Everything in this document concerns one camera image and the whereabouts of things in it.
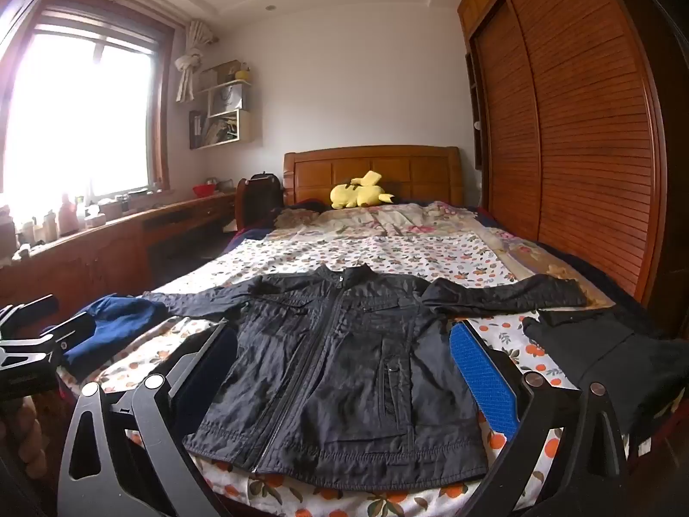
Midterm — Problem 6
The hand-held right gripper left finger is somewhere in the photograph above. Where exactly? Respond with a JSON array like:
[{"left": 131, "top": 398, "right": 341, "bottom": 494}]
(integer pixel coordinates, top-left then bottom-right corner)
[{"left": 56, "top": 319, "right": 240, "bottom": 517}]

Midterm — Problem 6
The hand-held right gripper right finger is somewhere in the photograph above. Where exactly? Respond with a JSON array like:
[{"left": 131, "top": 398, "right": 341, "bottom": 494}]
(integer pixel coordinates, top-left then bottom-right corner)
[{"left": 449, "top": 320, "right": 630, "bottom": 517}]

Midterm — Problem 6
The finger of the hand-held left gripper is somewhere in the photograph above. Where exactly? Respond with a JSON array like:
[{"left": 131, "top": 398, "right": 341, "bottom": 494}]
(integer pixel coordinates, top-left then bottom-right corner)
[
  {"left": 40, "top": 314, "right": 98, "bottom": 359},
  {"left": 0, "top": 294, "right": 60, "bottom": 329}
]

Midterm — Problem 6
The black zip jacket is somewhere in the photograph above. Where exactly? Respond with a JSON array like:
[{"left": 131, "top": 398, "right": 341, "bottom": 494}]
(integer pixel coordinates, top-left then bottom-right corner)
[{"left": 141, "top": 264, "right": 589, "bottom": 493}]

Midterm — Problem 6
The black garment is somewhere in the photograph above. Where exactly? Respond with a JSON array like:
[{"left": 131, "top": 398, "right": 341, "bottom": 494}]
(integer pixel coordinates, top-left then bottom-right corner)
[{"left": 521, "top": 304, "right": 689, "bottom": 442}]

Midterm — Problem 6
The person's left hand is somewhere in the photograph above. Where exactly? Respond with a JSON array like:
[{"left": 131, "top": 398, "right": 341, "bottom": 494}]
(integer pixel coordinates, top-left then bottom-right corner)
[{"left": 0, "top": 396, "right": 49, "bottom": 480}]

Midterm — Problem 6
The blue garment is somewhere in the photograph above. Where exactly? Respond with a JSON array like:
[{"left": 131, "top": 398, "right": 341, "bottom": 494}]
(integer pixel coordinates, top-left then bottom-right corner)
[{"left": 60, "top": 295, "right": 169, "bottom": 383}]

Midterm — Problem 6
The long wooden desk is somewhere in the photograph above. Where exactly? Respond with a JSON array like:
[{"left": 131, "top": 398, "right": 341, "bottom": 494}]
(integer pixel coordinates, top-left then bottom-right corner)
[{"left": 0, "top": 191, "right": 238, "bottom": 313}]

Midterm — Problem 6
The pink bottle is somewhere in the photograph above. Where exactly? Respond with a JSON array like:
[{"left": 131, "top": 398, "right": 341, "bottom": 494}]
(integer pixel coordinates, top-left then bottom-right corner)
[{"left": 58, "top": 194, "right": 79, "bottom": 237}]

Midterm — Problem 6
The dark blue blanket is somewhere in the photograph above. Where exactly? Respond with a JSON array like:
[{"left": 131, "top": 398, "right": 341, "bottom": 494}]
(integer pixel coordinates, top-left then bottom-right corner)
[{"left": 223, "top": 226, "right": 270, "bottom": 253}]

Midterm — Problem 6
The bed with floral sheet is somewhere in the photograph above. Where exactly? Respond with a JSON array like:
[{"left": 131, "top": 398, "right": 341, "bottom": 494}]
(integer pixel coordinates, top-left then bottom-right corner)
[{"left": 99, "top": 229, "right": 647, "bottom": 517}]

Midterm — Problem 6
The wooden chair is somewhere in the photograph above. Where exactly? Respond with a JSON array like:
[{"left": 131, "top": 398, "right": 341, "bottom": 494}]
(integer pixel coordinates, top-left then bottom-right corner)
[{"left": 235, "top": 175, "right": 283, "bottom": 232}]

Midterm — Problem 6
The black backpack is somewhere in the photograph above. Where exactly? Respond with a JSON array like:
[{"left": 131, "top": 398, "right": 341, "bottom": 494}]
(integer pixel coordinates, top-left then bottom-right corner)
[{"left": 248, "top": 172, "right": 282, "bottom": 216}]

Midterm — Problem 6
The floral quilt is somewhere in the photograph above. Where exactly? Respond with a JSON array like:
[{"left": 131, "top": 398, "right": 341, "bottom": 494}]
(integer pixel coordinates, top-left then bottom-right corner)
[{"left": 269, "top": 200, "right": 609, "bottom": 302}]

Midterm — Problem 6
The wooden framed window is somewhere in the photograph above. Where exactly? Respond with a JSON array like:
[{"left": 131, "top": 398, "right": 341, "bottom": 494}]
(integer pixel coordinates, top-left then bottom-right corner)
[{"left": 0, "top": 5, "right": 176, "bottom": 200}]

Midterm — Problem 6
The wooden headboard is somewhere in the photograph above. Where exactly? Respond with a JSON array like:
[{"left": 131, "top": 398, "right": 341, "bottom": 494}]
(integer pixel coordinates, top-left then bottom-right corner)
[{"left": 283, "top": 145, "right": 465, "bottom": 211}]

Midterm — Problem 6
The yellow plush toy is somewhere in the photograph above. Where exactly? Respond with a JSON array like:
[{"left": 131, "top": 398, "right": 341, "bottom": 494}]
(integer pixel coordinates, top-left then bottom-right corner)
[{"left": 329, "top": 171, "right": 393, "bottom": 210}]

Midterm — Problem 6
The white paper bag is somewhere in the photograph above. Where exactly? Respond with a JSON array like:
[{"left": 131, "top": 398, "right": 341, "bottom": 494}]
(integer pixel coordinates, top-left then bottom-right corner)
[{"left": 211, "top": 84, "right": 244, "bottom": 115}]

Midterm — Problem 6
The wooden slatted wardrobe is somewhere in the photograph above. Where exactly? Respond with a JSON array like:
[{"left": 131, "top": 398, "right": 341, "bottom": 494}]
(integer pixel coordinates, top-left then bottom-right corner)
[{"left": 457, "top": 0, "right": 668, "bottom": 308}]

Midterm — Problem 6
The tied white curtain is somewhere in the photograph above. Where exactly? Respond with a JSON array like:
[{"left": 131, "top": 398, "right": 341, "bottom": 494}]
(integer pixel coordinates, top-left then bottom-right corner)
[{"left": 173, "top": 20, "right": 216, "bottom": 102}]

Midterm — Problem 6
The white wall shelf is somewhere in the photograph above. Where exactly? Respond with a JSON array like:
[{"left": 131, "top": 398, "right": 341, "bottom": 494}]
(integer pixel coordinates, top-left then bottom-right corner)
[{"left": 188, "top": 62, "right": 263, "bottom": 150}]

